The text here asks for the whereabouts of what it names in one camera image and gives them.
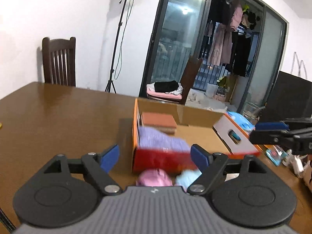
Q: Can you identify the pink seat cushion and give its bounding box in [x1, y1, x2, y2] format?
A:
[146, 88, 182, 100]

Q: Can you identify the white planter pot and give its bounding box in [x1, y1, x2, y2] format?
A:
[205, 83, 218, 98]

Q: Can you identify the black monitor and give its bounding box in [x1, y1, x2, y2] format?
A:
[259, 71, 311, 122]

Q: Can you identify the dark wooden slatted chair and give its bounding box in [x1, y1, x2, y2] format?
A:
[42, 37, 76, 87]

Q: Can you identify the dark wooden chair with cushion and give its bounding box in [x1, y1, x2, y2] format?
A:
[146, 56, 203, 105]

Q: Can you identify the light blue soft toy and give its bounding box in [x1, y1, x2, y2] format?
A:
[175, 169, 202, 192]

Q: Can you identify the hanging black coat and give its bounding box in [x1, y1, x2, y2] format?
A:
[225, 32, 252, 77]

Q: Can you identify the purple fluffy cloth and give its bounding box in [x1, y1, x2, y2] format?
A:
[139, 126, 190, 153]

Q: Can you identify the cardboard box with orange edges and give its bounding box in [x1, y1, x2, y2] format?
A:
[132, 98, 261, 174]

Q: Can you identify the hanging pink coat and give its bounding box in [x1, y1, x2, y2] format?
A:
[208, 0, 243, 66]

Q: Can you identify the black cloth on chair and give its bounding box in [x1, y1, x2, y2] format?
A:
[154, 80, 179, 93]

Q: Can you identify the blue wet wipes pack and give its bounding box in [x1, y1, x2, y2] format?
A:
[227, 112, 255, 133]

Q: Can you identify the pink soft toy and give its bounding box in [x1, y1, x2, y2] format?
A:
[135, 168, 173, 187]

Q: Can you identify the white cloth on chair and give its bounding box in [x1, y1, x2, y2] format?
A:
[146, 83, 183, 95]

